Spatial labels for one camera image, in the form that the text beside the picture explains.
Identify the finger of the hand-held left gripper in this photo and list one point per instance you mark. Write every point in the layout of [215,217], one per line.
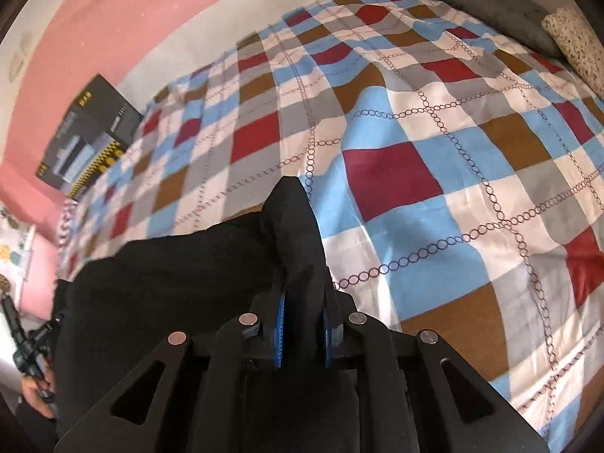
[12,325]

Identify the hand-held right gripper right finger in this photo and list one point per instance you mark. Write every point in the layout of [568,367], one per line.
[331,339]

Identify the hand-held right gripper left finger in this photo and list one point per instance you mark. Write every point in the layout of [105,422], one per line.
[281,335]

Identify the black jacket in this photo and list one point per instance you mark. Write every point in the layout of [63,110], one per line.
[165,283]

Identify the person's left hand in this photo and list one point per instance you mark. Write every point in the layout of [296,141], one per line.
[34,391]

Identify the pineapple print cloth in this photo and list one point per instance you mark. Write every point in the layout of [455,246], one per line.
[14,250]

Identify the maroon white patterned pillow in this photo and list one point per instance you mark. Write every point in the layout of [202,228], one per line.
[66,226]

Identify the black appliance carton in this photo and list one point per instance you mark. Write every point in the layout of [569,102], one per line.
[89,137]

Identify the checked bed sheet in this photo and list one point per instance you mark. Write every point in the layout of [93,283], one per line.
[424,151]

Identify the beige knitted pillow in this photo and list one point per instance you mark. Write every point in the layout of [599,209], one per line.
[575,47]

